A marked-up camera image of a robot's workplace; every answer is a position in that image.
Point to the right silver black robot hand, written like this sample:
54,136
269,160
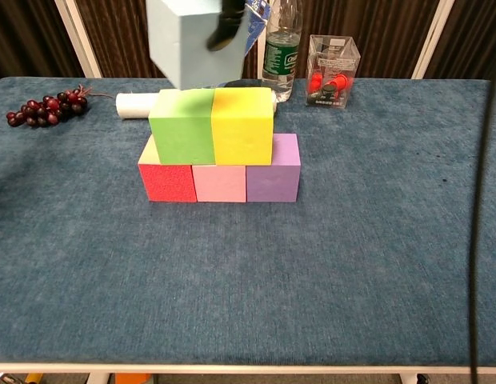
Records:
228,24

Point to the light blue foam cube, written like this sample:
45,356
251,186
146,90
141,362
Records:
180,44

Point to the yellow foam cube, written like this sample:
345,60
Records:
244,136

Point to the green foam cube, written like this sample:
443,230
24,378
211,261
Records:
180,136

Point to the pink foam cube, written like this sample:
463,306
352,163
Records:
220,184

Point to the purple foam cube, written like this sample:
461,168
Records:
272,184

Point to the red foam cube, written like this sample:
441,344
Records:
168,184

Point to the blue cardboard box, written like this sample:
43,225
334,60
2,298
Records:
256,20

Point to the clear plastic water bottle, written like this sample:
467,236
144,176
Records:
280,60

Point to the clear box with red pieces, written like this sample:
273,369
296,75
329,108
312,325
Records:
332,64

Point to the white plastic bag roll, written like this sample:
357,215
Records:
134,105

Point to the dark red grape bunch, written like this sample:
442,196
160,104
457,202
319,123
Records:
44,108

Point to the blue fabric table cover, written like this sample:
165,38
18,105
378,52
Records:
192,280

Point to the orange object under table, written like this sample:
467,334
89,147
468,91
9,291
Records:
132,379

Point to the white screen post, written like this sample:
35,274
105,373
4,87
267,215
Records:
78,40
261,60
432,40

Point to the white table frame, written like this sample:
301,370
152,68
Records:
248,369

